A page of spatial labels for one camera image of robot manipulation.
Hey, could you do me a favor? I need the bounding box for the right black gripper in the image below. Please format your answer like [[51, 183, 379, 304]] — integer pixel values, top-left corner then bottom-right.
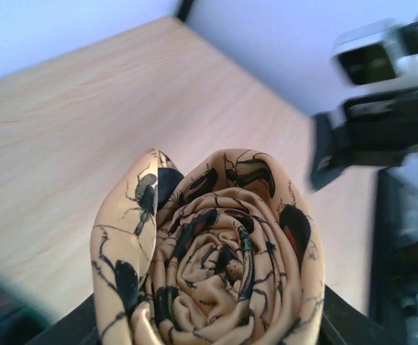
[[309, 87, 418, 191]]

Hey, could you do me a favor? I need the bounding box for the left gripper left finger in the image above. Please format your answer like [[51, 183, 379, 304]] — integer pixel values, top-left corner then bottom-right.
[[32, 295, 101, 345]]

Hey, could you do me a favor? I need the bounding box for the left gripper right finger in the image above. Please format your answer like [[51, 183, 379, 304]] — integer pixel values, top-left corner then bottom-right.
[[317, 285, 385, 345]]

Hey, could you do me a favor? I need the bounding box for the yellow leopard print tie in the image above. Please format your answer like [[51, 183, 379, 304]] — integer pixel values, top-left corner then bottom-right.
[[90, 149, 325, 344]]

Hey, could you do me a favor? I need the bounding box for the green compartment tray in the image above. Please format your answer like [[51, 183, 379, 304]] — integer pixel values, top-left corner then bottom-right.
[[0, 282, 50, 345]]

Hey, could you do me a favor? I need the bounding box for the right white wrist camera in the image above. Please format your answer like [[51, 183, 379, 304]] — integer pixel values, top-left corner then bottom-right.
[[332, 19, 418, 90]]

